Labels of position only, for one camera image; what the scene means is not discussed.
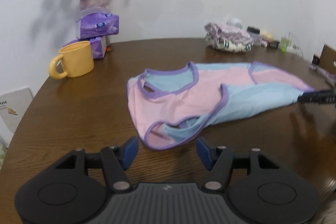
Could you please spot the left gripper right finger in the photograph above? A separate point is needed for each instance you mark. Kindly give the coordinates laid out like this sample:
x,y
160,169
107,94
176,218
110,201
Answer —
x,y
255,187

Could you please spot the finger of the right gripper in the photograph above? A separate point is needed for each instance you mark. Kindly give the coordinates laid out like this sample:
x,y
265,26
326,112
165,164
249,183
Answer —
x,y
308,98
319,93

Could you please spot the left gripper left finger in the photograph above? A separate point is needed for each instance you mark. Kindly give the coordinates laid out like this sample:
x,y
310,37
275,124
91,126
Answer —
x,y
78,185

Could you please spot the pink blue mesh vest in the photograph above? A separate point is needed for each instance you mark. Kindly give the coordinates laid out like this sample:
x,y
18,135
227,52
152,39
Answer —
x,y
170,108

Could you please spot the black phone holder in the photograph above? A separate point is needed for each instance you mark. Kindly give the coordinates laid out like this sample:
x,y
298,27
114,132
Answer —
x,y
315,60

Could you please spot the wooden chair back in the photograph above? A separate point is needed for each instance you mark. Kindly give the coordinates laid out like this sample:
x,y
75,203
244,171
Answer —
x,y
327,59

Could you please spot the white power strip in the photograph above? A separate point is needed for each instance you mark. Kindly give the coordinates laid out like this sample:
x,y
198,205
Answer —
x,y
296,51

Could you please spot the green spray bottle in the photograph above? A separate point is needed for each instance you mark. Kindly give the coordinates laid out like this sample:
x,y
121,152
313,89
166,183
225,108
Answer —
x,y
284,43

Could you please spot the black red gift box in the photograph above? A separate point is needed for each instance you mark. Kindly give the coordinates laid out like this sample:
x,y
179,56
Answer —
x,y
273,44

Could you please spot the yellow sticky note stack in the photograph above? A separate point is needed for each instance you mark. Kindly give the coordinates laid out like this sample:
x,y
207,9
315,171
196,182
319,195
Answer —
x,y
267,36

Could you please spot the black charger on tin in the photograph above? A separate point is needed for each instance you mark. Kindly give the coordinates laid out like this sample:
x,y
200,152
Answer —
x,y
253,30

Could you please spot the folded green flower garment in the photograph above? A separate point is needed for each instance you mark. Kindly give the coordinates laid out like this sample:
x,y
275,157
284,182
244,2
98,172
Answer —
x,y
227,45

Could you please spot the white astronaut speaker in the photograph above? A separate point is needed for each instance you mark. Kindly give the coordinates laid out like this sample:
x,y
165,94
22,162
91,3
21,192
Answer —
x,y
235,22

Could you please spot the folded pink floral garment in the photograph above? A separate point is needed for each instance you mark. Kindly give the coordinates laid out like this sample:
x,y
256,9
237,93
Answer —
x,y
227,32

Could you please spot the yellow ceramic mug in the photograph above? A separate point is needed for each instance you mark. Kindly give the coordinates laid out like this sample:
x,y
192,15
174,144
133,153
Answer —
x,y
73,60

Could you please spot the lower purple tissue pack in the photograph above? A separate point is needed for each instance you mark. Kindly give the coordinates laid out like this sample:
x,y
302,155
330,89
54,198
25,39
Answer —
x,y
98,47

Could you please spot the purple tissue pack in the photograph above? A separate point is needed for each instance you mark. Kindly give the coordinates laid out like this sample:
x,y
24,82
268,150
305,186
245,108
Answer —
x,y
98,47
96,22

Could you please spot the upper purple tissue pack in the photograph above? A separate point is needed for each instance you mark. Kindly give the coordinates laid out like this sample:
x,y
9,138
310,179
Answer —
x,y
96,22

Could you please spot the purple textured vase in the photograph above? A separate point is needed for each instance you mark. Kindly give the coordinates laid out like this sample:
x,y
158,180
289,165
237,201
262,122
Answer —
x,y
87,7

